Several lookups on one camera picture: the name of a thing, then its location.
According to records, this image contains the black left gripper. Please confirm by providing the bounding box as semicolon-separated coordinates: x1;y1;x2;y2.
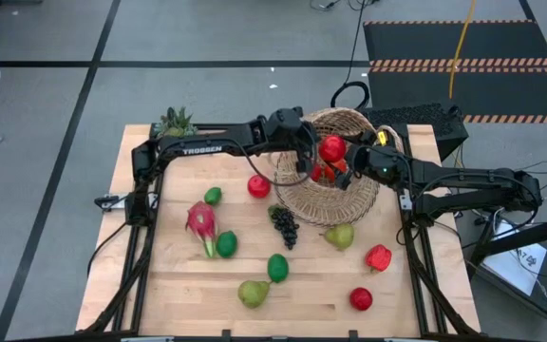
268;107;320;175

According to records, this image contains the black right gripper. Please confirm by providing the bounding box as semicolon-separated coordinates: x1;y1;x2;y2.
334;142;410;192

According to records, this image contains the orange red tomato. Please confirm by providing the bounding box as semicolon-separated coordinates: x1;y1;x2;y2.
323;159;350;184

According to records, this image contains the green pear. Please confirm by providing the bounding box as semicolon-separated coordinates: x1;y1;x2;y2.
237;279;273;310
319;222;356;252

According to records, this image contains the red bell pepper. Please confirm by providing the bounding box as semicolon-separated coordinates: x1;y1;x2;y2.
365;243;393;274

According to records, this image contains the large green lime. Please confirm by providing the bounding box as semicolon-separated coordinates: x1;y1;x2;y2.
267;253;290;284
216;230;239;260

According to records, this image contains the pink dragon fruit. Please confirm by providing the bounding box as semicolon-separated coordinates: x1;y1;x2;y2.
185;200;217;259

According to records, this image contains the black computer case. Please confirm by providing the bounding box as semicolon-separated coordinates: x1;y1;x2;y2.
366;103;470;162

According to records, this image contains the dark grape bunch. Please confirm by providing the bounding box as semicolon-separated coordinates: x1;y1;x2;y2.
267;203;301;252

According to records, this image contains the small green lime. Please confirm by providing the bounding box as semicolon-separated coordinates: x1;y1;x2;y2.
203;186;223;207

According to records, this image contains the potted succulent plant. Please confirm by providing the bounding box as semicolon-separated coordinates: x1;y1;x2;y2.
154;105;198;139

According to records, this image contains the black hazard-striped floor mat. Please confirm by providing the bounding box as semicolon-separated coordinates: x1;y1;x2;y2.
363;19;547;125

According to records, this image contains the black stand bar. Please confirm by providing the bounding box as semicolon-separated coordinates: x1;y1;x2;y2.
470;212;547;267

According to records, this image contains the white paper sheet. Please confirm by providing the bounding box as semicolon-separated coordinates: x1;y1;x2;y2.
484;226;547;295

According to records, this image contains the woven wicker basket with handles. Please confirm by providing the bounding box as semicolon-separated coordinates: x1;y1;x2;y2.
266;106;404;216

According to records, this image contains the black coiled floor cable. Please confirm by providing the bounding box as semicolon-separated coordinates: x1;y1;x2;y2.
329;0;372;111

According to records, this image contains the black aluminium table frame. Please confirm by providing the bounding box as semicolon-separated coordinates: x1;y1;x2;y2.
78;122;481;342

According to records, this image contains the yellow hanging cable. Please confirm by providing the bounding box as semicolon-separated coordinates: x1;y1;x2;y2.
447;0;479;100

